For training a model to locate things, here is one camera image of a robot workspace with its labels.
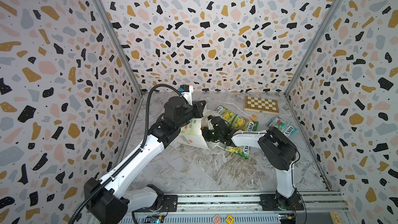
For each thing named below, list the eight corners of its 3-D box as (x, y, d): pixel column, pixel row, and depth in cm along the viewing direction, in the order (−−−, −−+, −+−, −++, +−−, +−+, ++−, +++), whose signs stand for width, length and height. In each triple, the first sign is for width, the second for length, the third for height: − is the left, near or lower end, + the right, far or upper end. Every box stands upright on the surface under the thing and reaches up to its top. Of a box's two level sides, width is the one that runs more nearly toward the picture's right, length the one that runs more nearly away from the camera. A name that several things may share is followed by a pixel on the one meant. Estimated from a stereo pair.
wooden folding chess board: (244, 111, 114) (245, 108, 111) (244, 98, 122) (245, 95, 119) (277, 115, 112) (279, 112, 109) (275, 102, 120) (277, 99, 118)
